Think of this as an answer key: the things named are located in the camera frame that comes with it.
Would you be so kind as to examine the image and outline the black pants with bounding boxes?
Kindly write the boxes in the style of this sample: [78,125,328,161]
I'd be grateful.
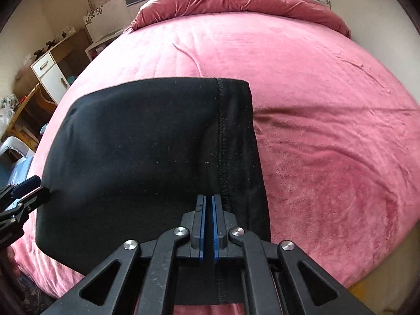
[34,76,271,306]

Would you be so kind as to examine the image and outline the pink bed blanket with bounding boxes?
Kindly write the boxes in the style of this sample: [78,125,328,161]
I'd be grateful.
[10,10,420,315]

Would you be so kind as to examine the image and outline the white drawer cabinet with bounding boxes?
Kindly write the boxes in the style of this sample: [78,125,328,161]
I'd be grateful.
[30,52,70,106]

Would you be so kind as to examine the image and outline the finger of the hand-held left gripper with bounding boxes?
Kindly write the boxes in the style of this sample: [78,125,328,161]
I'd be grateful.
[0,175,41,201]
[7,186,52,219]

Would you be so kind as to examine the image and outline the wooden open shelf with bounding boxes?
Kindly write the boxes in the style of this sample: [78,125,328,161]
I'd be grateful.
[0,83,56,148]

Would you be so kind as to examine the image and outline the dark patterned rug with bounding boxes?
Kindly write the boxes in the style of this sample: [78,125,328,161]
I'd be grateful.
[0,246,71,315]

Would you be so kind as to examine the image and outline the white plastic chair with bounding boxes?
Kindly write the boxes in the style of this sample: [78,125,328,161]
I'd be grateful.
[0,136,35,163]

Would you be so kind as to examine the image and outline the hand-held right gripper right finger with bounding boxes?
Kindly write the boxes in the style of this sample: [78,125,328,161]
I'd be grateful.
[211,194,376,315]

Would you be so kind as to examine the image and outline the white plastic bag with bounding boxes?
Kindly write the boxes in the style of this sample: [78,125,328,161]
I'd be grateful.
[0,95,18,130]

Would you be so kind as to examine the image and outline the white low shelf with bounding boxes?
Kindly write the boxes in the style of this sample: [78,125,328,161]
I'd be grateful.
[85,28,127,60]

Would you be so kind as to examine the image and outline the wooden desk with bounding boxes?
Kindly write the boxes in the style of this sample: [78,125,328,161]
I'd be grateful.
[15,29,93,106]

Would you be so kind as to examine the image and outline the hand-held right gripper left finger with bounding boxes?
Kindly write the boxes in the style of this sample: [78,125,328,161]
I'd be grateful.
[43,194,207,315]

